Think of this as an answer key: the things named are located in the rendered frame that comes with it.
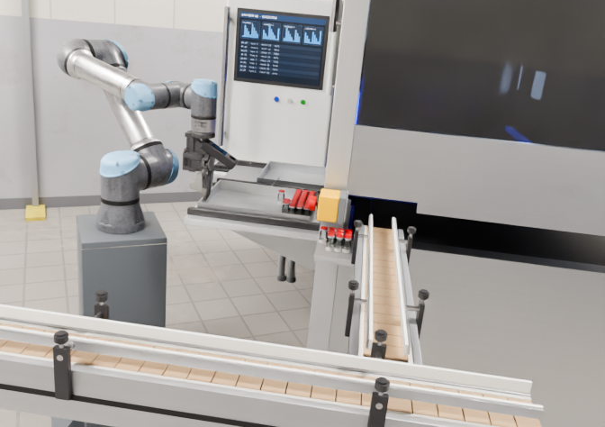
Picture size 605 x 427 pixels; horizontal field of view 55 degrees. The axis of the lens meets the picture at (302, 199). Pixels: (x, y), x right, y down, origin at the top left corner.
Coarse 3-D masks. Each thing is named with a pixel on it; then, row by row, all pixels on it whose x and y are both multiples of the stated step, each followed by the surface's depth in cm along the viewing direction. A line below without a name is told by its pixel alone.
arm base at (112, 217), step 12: (108, 204) 175; (120, 204) 175; (132, 204) 178; (96, 216) 179; (108, 216) 176; (120, 216) 176; (132, 216) 178; (96, 228) 178; (108, 228) 176; (120, 228) 176; (132, 228) 178
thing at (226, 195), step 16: (224, 192) 195; (240, 192) 197; (256, 192) 197; (272, 192) 196; (288, 192) 195; (208, 208) 173; (224, 208) 172; (240, 208) 172; (256, 208) 182; (272, 208) 184
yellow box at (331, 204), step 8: (328, 192) 155; (336, 192) 155; (344, 192) 156; (320, 200) 152; (328, 200) 152; (336, 200) 151; (344, 200) 151; (320, 208) 152; (328, 208) 152; (336, 208) 152; (344, 208) 152; (320, 216) 153; (328, 216) 153; (336, 216) 153
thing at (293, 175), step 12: (264, 168) 216; (276, 168) 229; (288, 168) 228; (300, 168) 228; (312, 168) 227; (324, 168) 227; (264, 180) 204; (288, 180) 216; (300, 180) 218; (312, 180) 219; (324, 180) 221
